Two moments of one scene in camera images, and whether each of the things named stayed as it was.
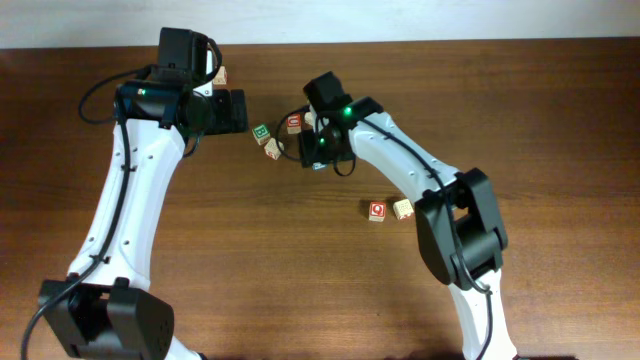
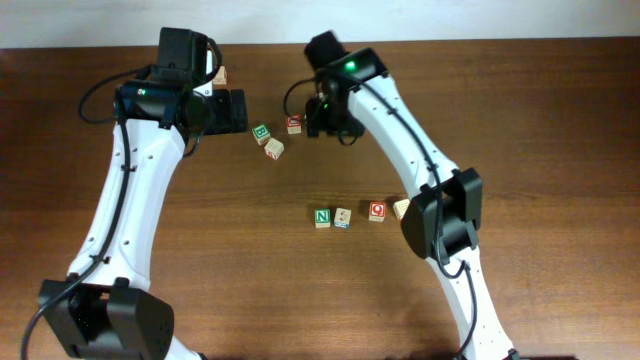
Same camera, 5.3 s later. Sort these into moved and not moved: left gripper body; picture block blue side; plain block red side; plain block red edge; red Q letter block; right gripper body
Moved: right gripper body; picture block blue side
Not moved: left gripper body; red Q letter block; plain block red side; plain block red edge
